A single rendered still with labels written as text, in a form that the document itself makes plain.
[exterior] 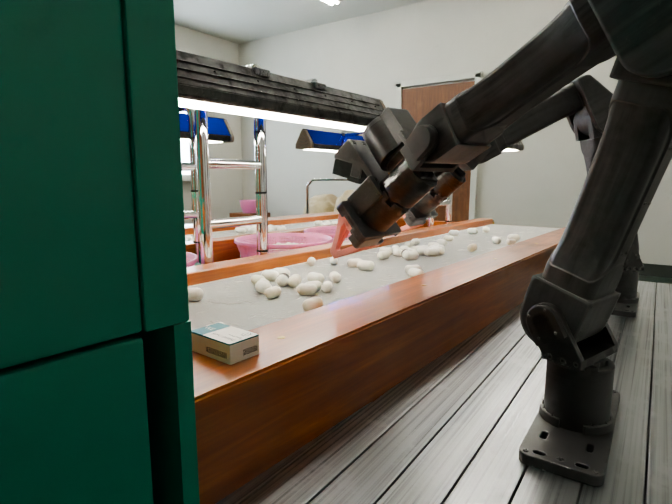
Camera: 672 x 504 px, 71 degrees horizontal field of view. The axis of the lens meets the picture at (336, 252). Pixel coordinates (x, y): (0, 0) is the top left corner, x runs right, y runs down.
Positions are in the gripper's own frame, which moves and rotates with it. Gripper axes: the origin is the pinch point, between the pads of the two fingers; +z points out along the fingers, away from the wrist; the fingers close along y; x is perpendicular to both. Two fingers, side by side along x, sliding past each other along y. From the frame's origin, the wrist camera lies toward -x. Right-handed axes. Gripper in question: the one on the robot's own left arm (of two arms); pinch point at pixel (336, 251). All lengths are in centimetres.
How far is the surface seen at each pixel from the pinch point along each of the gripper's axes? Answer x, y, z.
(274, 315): 5.3, 13.1, 5.3
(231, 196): -342, -421, 425
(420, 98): -236, -462, 112
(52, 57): 0, 47, -27
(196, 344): 8.8, 32.3, -4.0
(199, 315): 0.0, 19.7, 11.5
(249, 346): 11.8, 30.1, -8.0
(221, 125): -66, -34, 36
